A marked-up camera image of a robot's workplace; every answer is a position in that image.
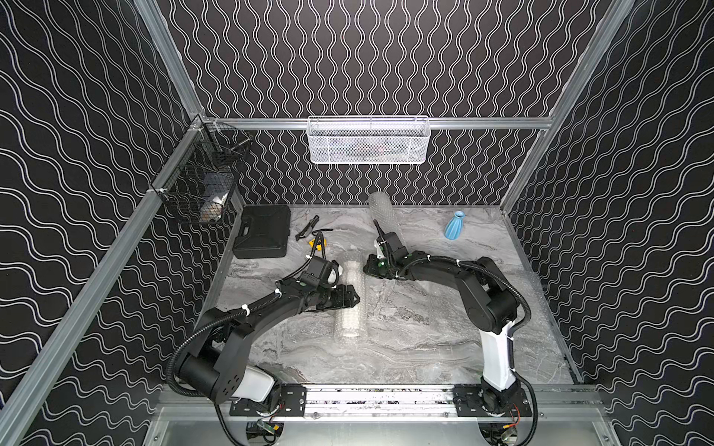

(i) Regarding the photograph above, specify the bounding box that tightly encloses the bubble white cylinder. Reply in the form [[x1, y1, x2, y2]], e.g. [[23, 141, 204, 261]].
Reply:
[[334, 256, 367, 342]]

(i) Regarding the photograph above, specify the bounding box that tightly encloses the blue ribbed vase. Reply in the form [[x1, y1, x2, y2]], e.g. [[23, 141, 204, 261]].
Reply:
[[444, 211, 465, 241]]

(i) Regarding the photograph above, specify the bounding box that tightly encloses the clear bubble wrap roll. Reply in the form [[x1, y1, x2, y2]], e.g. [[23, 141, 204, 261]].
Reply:
[[367, 191, 408, 258]]

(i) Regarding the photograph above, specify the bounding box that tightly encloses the clear bubble wrap sheet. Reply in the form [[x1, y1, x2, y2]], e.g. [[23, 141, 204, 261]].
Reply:
[[505, 267, 550, 335]]

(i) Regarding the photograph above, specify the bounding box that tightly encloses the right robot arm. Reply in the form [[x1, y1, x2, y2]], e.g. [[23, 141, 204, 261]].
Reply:
[[364, 232, 532, 401]]

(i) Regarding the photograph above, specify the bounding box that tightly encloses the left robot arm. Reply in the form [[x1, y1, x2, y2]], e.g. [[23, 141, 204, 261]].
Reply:
[[167, 256, 361, 407]]

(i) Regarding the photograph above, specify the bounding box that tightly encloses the yellow tape measure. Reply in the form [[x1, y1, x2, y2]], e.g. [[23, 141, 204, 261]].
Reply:
[[309, 237, 325, 251]]

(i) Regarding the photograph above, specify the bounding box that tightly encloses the black utility knife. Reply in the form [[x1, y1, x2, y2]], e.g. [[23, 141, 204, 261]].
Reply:
[[295, 216, 331, 242]]

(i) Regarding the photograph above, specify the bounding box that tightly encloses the black plastic tool case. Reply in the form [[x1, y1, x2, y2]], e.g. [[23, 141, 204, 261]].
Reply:
[[232, 204, 291, 259]]

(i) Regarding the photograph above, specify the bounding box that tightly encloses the white roll in black basket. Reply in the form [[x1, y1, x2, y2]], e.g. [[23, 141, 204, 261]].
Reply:
[[199, 172, 234, 223]]

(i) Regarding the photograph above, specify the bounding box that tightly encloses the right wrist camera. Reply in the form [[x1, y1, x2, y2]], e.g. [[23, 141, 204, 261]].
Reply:
[[374, 238, 385, 258]]

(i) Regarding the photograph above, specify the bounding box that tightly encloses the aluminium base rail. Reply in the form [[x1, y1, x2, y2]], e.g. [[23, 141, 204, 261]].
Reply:
[[158, 383, 606, 423]]

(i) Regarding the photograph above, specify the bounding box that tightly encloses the white wire mesh basket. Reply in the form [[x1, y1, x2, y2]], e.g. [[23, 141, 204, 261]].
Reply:
[[306, 115, 431, 165]]

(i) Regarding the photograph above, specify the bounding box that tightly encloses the black wire basket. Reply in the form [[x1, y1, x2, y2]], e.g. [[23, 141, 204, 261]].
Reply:
[[152, 121, 257, 227]]

